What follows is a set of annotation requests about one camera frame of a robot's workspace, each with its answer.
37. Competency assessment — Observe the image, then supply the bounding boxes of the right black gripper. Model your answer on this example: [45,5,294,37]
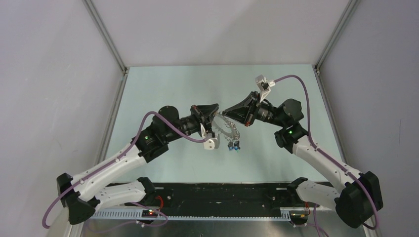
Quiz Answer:
[222,91,286,128]

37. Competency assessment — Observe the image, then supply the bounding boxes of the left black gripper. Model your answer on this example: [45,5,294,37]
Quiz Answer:
[164,104,218,143]

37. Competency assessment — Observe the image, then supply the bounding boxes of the large metal keyring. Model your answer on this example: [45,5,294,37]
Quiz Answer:
[212,112,240,142]

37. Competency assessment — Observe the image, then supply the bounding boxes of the keys with tags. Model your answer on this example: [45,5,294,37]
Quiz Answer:
[227,140,241,152]

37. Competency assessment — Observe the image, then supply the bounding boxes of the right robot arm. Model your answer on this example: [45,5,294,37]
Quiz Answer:
[222,91,383,228]

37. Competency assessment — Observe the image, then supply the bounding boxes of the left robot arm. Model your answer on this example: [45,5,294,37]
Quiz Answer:
[56,104,219,225]

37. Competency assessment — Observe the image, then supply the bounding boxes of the right controller board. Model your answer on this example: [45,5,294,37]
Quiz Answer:
[291,213,310,219]

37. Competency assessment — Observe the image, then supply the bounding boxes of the controller board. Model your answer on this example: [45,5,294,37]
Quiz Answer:
[291,213,310,219]
[141,209,159,218]

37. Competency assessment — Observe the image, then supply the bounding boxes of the left controller board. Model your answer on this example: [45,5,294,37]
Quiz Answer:
[141,209,159,218]

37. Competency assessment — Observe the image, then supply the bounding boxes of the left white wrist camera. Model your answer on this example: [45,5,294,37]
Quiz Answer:
[200,123,220,150]

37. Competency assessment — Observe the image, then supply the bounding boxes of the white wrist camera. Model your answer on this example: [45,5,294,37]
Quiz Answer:
[200,123,220,150]
[255,75,275,103]

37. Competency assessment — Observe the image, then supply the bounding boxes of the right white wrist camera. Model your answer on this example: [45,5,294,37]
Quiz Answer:
[255,75,275,103]

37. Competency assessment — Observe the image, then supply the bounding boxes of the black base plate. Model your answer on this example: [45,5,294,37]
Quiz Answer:
[139,183,306,217]

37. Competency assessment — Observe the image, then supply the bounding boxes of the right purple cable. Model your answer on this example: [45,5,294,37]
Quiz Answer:
[273,75,379,230]

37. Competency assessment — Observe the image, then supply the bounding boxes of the slotted cable duct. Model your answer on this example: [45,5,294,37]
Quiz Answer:
[90,208,291,221]

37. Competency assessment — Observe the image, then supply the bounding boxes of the right aluminium frame post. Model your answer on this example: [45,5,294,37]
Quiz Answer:
[314,0,361,75]

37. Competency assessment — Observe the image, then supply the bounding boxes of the aluminium frame post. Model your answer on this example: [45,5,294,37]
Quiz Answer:
[82,0,127,75]
[314,0,361,75]

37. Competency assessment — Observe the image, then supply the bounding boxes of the left aluminium frame post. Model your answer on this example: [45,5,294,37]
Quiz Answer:
[82,0,127,75]

